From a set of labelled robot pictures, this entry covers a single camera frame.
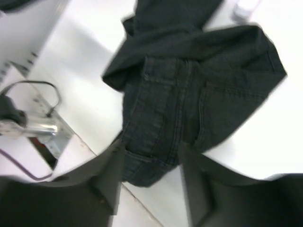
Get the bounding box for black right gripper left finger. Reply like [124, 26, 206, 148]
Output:
[0, 140, 125, 227]

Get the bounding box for black right base cable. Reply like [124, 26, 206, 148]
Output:
[0, 80, 61, 116]

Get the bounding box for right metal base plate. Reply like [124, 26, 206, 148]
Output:
[14, 61, 74, 170]

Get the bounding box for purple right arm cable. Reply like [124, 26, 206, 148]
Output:
[0, 148, 53, 182]

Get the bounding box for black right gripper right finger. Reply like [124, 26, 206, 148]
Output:
[178, 143, 303, 227]

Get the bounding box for dark denim trousers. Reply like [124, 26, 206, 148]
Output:
[102, 0, 286, 187]

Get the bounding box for white clothes rack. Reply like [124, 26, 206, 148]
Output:
[232, 0, 259, 22]

